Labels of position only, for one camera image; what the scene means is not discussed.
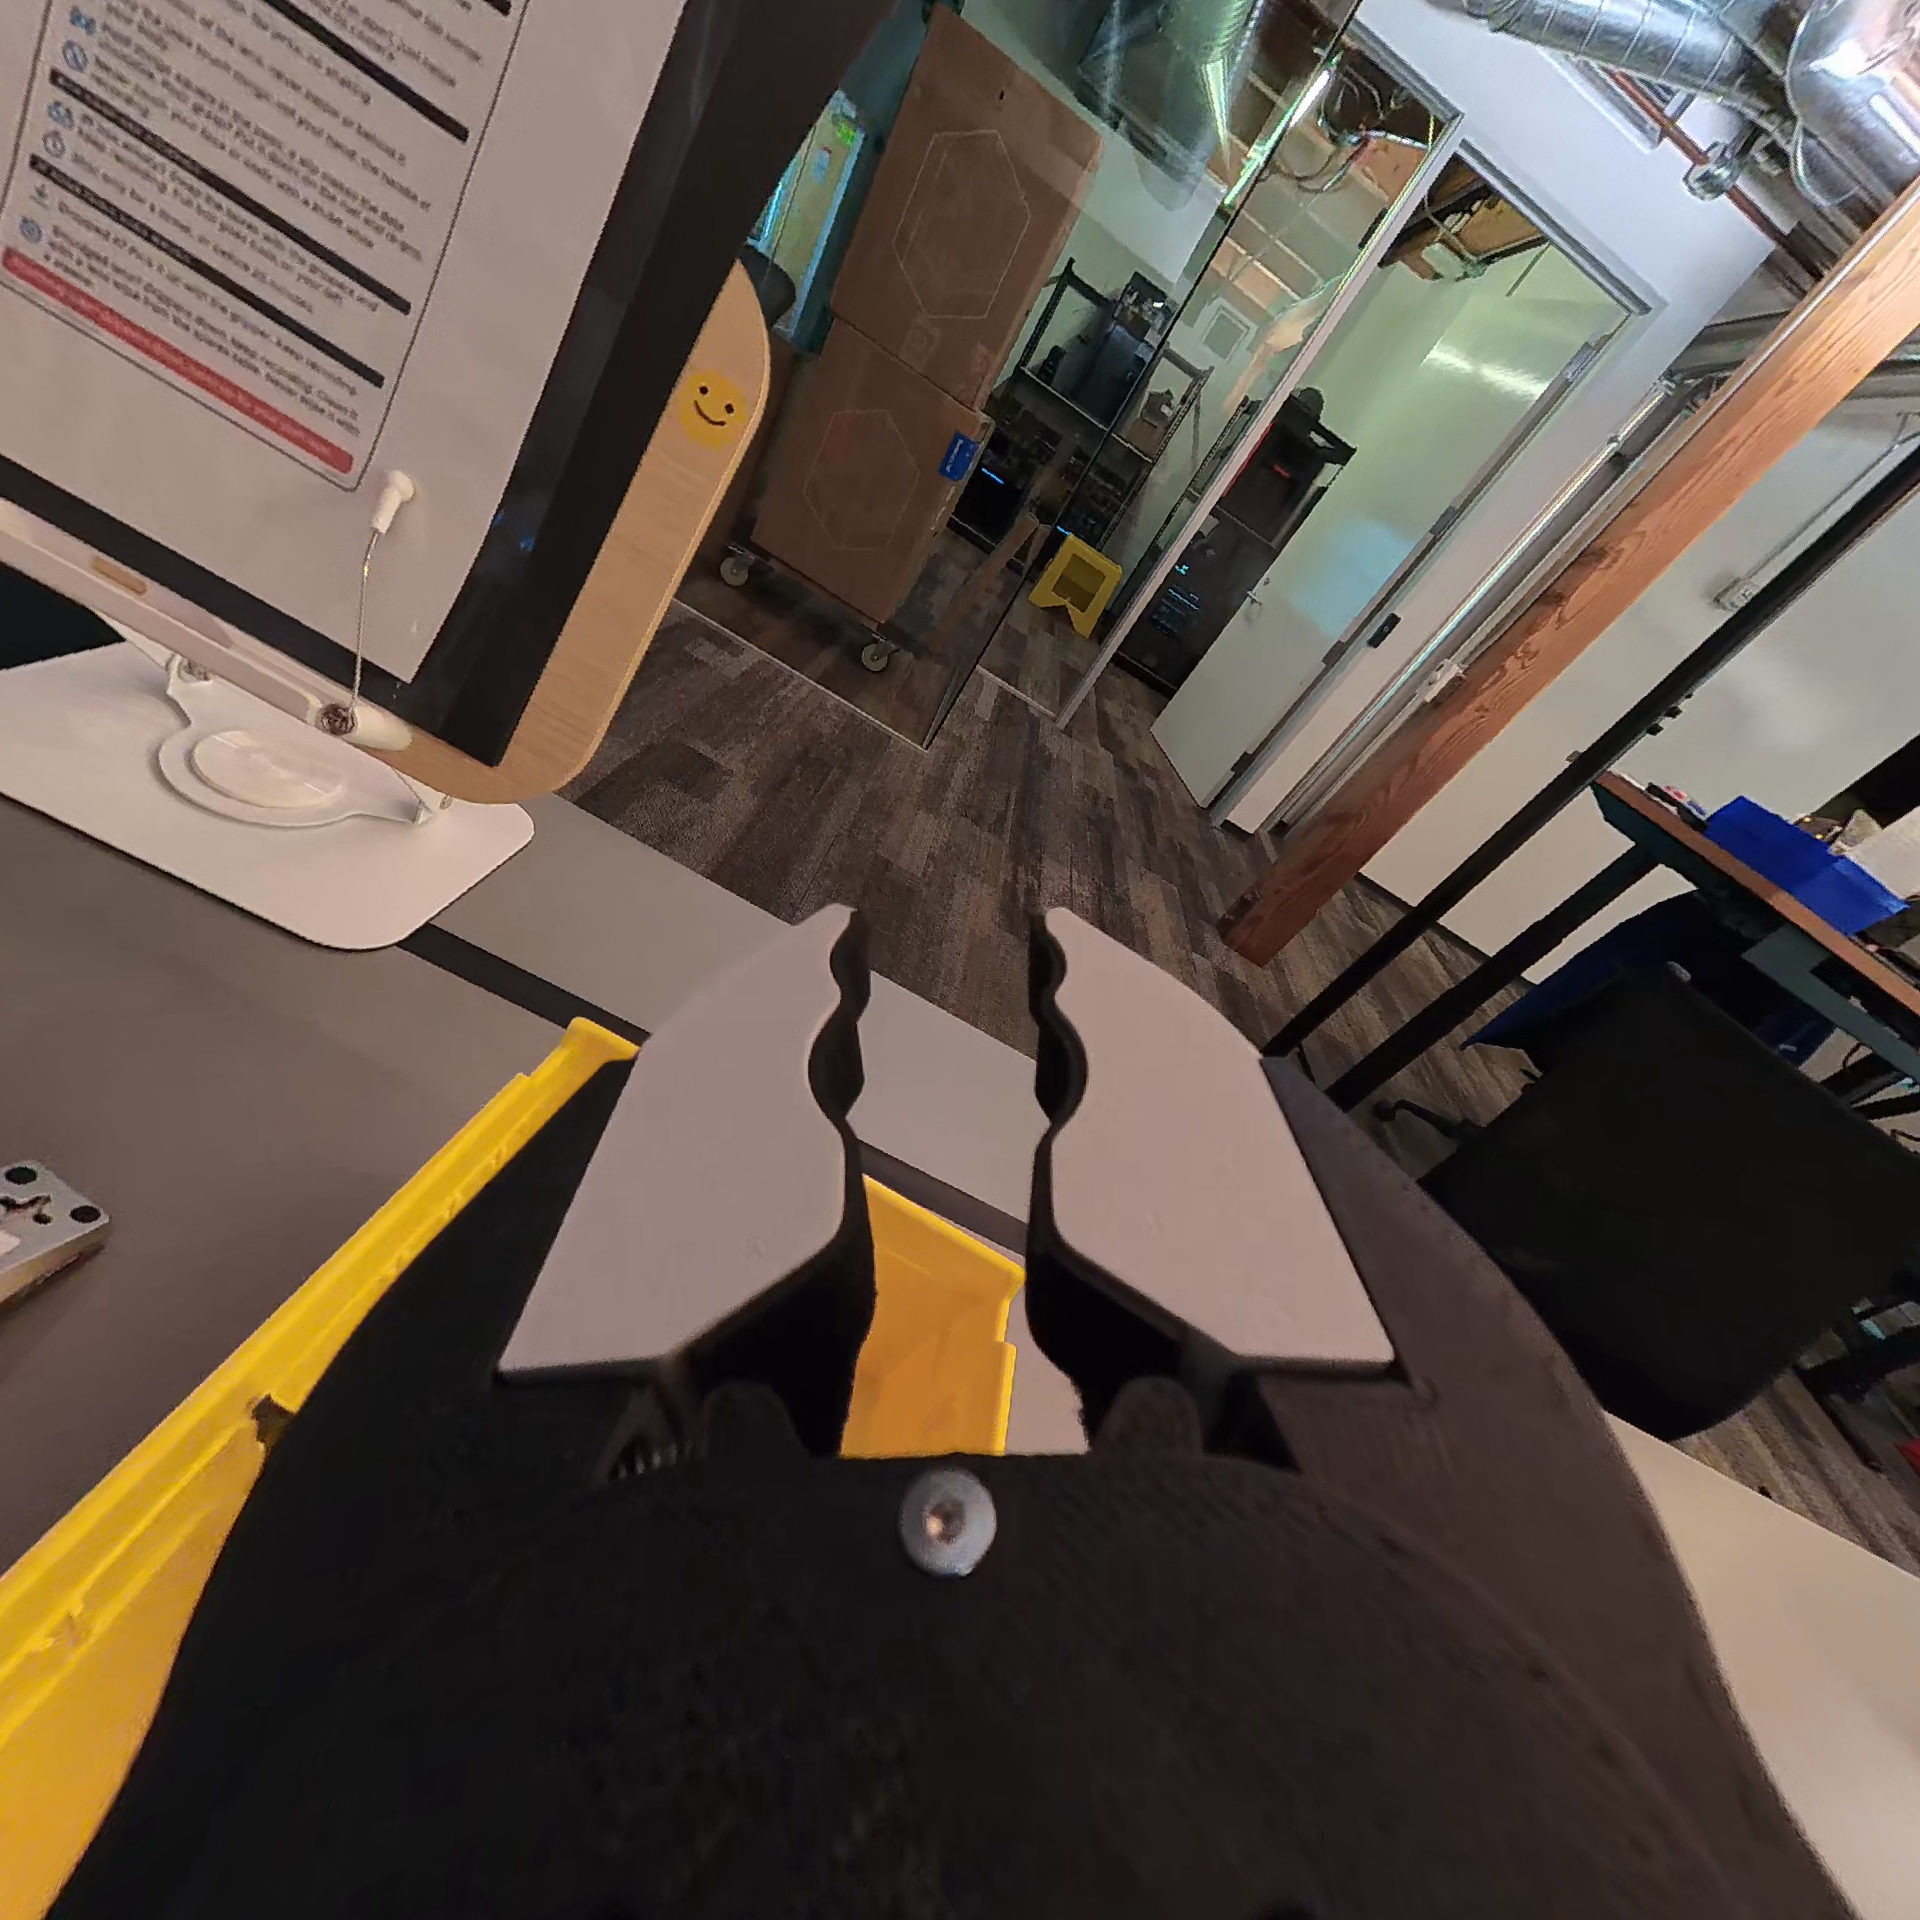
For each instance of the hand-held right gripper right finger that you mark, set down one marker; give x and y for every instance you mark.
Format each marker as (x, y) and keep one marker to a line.
(1201, 1200)

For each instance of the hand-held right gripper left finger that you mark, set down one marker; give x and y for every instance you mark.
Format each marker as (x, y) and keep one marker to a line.
(704, 1184)

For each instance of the yellow plastic bin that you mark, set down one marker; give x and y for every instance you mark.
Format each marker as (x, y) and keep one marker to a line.
(89, 1650)

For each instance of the black office chair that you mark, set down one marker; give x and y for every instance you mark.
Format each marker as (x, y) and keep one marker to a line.
(1651, 1200)

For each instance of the wooden top desk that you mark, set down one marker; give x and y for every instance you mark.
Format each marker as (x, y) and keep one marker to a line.
(1642, 819)

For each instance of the white board stand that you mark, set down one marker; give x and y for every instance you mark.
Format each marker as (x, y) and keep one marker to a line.
(225, 839)

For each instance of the white door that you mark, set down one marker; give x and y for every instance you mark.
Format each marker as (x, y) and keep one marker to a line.
(1348, 599)

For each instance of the black cabinet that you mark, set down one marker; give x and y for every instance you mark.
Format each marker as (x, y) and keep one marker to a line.
(1243, 570)

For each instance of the yellow floor sign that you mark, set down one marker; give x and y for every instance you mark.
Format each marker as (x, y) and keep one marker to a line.
(1073, 578)

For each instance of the blue storage bin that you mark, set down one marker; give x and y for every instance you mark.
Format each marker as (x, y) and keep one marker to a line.
(1793, 862)

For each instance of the large cardboard box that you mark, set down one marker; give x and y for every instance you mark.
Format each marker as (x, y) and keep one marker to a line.
(960, 194)
(863, 480)

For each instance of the white tethered stylus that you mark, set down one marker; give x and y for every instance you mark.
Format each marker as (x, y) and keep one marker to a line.
(393, 503)

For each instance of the black shelving rack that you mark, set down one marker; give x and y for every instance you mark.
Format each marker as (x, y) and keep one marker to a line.
(1109, 375)

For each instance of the wooden post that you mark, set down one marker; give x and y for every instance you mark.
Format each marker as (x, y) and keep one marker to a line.
(1575, 599)

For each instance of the silver round air duct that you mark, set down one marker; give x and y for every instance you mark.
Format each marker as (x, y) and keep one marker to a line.
(1651, 44)

